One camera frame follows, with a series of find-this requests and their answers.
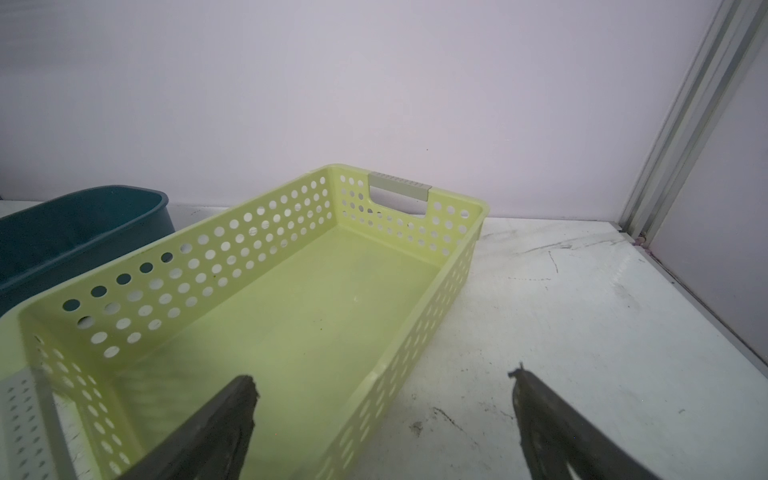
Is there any light green perforated basket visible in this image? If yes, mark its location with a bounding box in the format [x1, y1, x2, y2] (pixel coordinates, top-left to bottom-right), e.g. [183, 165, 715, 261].
[1, 164, 489, 479]

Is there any aluminium frame post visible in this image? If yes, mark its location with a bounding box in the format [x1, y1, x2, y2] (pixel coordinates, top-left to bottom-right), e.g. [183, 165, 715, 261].
[618, 1, 767, 246]

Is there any dark teal plastic bin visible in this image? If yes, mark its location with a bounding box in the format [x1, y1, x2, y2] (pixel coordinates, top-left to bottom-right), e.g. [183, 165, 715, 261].
[1, 185, 175, 313]

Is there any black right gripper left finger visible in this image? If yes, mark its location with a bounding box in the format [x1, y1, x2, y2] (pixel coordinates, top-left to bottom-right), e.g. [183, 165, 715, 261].
[120, 375, 259, 479]

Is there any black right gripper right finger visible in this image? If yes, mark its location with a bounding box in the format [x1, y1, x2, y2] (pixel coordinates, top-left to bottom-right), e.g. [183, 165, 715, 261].
[508, 366, 658, 479]

